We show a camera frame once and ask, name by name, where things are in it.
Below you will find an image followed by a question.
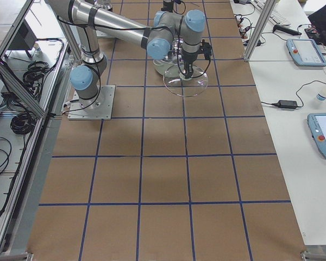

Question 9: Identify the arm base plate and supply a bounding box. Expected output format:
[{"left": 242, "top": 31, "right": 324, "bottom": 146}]
[{"left": 67, "top": 85, "right": 116, "bottom": 120}]

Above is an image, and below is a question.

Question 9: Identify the black cable bundle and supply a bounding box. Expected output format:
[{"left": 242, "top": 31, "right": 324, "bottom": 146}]
[{"left": 22, "top": 61, "right": 57, "bottom": 89}]

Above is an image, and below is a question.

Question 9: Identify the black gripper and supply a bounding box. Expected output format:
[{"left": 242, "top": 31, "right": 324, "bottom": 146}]
[{"left": 181, "top": 50, "right": 199, "bottom": 78}]

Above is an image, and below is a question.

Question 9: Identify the black power adapter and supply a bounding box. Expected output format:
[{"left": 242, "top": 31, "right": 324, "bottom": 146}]
[{"left": 271, "top": 100, "right": 299, "bottom": 109}]

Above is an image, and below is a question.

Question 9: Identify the near blue teach pendant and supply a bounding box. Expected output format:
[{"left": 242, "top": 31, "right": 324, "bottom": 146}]
[{"left": 307, "top": 113, "right": 326, "bottom": 159}]

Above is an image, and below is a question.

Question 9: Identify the aluminium frame post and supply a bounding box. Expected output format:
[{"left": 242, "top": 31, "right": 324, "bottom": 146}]
[{"left": 243, "top": 0, "right": 276, "bottom": 61}]

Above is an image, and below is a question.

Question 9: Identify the far blue teach pendant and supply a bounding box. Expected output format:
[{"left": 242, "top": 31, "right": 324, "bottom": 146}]
[{"left": 286, "top": 39, "right": 326, "bottom": 67}]

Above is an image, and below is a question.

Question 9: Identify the white keyboard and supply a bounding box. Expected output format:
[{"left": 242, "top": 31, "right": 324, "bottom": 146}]
[{"left": 251, "top": 0, "right": 291, "bottom": 27}]

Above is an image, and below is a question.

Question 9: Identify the black handheld tool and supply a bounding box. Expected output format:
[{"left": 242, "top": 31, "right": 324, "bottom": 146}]
[{"left": 272, "top": 24, "right": 302, "bottom": 36}]

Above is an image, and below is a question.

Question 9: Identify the glass pot lid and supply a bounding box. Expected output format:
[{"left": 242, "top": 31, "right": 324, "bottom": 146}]
[{"left": 163, "top": 63, "right": 209, "bottom": 97}]

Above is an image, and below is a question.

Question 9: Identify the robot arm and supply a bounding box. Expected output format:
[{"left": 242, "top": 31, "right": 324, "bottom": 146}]
[
  {"left": 49, "top": 1, "right": 211, "bottom": 97},
  {"left": 161, "top": 0, "right": 186, "bottom": 14}
]

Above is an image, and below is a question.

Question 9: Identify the blue teach pendant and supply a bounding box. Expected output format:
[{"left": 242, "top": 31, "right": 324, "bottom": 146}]
[
  {"left": 307, "top": 113, "right": 326, "bottom": 159},
  {"left": 286, "top": 39, "right": 326, "bottom": 67}
]

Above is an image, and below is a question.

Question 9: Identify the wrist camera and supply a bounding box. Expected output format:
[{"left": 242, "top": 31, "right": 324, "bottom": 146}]
[{"left": 200, "top": 39, "right": 212, "bottom": 61}]

